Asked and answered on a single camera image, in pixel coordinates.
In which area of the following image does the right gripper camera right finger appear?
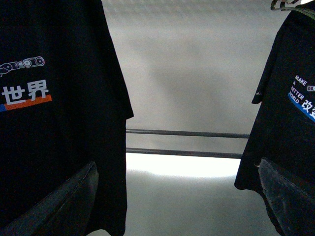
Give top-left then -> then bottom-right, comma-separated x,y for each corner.
258,158 -> 315,236

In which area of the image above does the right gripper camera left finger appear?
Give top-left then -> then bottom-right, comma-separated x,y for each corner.
0,161 -> 98,236

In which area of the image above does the grey metal hanger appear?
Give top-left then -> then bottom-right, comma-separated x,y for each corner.
270,0 -> 315,20

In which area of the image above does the black t-shirt blue print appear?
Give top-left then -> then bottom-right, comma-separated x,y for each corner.
234,1 -> 315,236

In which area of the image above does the black t-shirt orange print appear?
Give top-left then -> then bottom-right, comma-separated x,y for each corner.
0,0 -> 133,236

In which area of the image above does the lower rack rail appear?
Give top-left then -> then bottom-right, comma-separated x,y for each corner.
126,147 -> 242,159

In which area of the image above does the rack rail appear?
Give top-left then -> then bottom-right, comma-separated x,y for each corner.
126,129 -> 250,139
126,147 -> 242,159

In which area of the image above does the upper rack rail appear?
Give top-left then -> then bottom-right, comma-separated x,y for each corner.
126,129 -> 250,139

